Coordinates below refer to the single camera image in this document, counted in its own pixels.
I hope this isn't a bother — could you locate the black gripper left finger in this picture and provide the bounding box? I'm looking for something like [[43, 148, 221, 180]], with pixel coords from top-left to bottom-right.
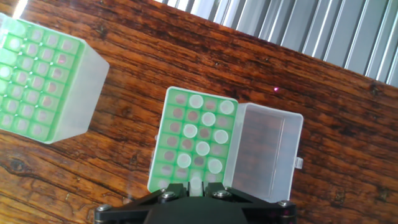
[[93, 182, 190, 224]]

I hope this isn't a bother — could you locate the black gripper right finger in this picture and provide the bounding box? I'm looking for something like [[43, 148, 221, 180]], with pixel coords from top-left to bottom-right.
[[204, 182, 300, 224]]

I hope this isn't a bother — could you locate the tall green pipette tip holder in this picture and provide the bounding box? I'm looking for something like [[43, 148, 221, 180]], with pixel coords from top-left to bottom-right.
[[146, 86, 306, 205]]

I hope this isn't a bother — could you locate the brown wooden board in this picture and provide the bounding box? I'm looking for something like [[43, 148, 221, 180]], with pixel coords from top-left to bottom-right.
[[0, 0, 398, 224]]

